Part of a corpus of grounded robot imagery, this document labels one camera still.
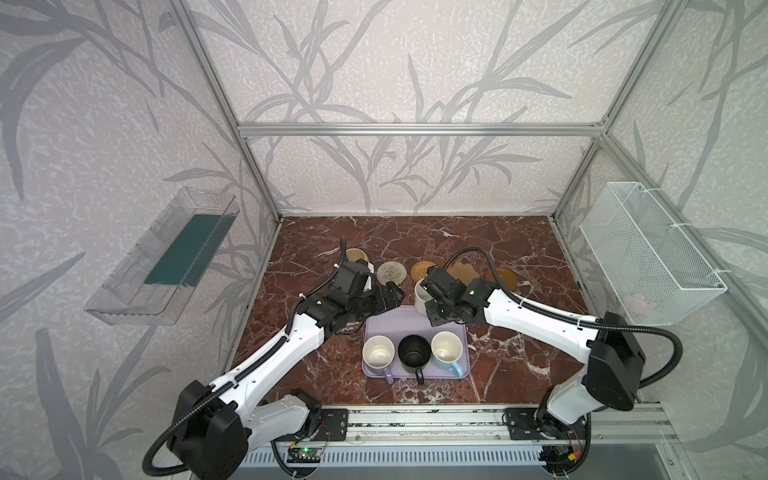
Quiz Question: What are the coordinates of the white speckled mug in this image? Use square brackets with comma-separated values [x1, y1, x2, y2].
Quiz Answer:
[414, 280, 433, 317]

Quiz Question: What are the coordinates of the cork flower coaster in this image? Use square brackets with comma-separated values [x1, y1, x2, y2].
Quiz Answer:
[446, 261, 480, 286]

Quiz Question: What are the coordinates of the brown rattan round coaster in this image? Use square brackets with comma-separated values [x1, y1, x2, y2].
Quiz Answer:
[410, 260, 435, 283]

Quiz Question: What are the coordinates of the beige ceramic mug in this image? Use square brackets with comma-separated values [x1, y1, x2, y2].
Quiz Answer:
[346, 248, 375, 273]

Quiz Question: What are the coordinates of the white woven round coaster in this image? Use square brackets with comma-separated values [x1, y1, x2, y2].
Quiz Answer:
[376, 261, 408, 286]

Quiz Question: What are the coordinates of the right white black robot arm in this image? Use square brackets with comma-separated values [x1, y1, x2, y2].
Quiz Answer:
[416, 266, 684, 439]

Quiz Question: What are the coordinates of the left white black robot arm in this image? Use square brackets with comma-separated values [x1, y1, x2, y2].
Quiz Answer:
[142, 260, 405, 479]

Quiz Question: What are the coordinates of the lilac plastic tray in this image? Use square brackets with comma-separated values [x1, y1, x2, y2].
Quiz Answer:
[362, 306, 470, 385]

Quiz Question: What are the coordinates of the black mug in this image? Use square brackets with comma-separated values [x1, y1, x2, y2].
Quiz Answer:
[398, 334, 432, 386]

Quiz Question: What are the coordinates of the small green-lit circuit board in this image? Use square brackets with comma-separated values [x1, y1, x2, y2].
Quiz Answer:
[287, 445, 323, 464]

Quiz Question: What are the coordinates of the pink object in basket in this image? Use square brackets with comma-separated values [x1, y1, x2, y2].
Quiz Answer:
[622, 293, 650, 316]

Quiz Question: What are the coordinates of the white mug blue handle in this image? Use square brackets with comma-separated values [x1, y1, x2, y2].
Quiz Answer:
[430, 331, 465, 378]

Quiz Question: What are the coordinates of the white mug lilac handle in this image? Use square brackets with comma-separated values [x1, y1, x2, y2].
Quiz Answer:
[362, 335, 396, 385]

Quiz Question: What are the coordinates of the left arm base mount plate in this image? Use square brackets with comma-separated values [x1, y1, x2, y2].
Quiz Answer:
[296, 408, 350, 442]

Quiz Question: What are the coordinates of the aluminium front rail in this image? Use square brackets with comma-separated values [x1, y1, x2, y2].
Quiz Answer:
[329, 403, 679, 447]

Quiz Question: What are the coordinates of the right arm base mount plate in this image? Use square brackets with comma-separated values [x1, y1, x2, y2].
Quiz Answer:
[502, 407, 590, 441]

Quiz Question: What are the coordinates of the right black corrugated cable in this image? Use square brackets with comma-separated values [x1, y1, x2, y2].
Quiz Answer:
[443, 247, 685, 475]

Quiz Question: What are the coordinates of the black corrugated cable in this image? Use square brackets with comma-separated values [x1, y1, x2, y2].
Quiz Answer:
[141, 237, 349, 478]
[443, 247, 685, 475]

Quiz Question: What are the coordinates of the clear plastic wall bin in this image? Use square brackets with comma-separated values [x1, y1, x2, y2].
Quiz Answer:
[85, 187, 240, 326]

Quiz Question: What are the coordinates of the white wire mesh basket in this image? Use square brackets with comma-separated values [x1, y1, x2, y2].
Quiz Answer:
[580, 182, 728, 326]

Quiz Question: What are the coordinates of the left black corrugated cable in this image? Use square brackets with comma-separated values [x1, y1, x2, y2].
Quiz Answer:
[141, 237, 349, 478]

